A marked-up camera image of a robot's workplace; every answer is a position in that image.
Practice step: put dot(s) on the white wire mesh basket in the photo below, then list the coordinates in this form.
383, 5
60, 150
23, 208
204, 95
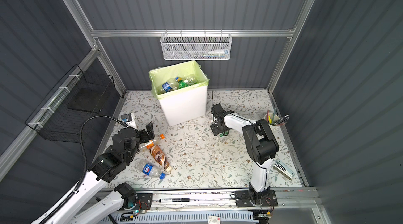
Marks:
194, 47

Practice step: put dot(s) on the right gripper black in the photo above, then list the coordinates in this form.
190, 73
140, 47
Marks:
215, 130

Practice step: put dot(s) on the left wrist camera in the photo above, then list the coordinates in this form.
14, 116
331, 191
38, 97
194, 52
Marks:
129, 120

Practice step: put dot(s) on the Pepsi bottle front left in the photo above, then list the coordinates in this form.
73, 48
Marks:
150, 169

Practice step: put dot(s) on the white pen cup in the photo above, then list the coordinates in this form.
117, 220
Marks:
275, 120

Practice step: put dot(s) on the black marker on rail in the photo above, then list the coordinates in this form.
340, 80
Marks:
174, 200

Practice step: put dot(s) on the brown tea bottle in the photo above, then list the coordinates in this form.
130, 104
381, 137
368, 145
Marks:
160, 157

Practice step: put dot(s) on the blue label water bottle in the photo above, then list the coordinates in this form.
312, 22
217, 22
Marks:
168, 86

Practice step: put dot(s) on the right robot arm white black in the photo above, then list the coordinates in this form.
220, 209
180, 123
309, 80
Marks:
261, 146

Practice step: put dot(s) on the orange cap clear bottle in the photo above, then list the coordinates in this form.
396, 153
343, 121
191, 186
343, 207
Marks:
154, 142

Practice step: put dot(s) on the tube in white basket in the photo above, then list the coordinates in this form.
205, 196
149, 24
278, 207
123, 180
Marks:
220, 52

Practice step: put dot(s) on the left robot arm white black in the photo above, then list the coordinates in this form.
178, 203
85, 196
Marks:
103, 170

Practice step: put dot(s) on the clear tall bottle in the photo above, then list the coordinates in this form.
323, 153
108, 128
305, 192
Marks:
191, 80

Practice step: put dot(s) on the green bin liner bag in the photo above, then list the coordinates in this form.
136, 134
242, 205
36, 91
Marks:
161, 75

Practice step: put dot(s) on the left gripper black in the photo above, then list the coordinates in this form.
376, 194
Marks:
145, 138

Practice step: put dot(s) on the crushed green bottle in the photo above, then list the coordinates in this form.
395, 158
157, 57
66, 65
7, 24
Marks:
181, 83

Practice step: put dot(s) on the white waste bin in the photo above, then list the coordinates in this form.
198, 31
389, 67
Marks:
184, 107

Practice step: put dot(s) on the black wire basket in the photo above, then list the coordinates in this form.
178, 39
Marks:
81, 95

